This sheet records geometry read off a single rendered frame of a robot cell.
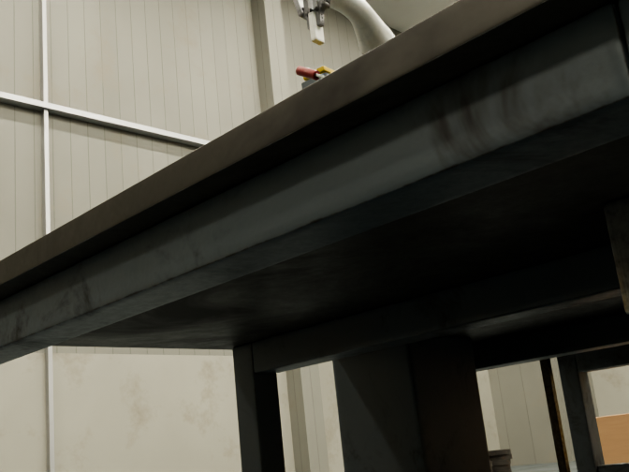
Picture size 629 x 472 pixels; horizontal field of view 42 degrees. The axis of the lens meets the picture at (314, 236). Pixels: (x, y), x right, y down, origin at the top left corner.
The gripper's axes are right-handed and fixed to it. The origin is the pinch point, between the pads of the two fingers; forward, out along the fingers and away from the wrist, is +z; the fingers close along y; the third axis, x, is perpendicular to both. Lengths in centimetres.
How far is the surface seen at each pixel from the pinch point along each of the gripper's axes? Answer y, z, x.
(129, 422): -576, 35, 389
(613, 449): -74, 102, 320
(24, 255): -8, 59, -67
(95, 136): -580, -266, 363
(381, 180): 58, 68, -70
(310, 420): -527, 46, 607
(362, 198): 55, 69, -70
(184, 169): 32, 59, -71
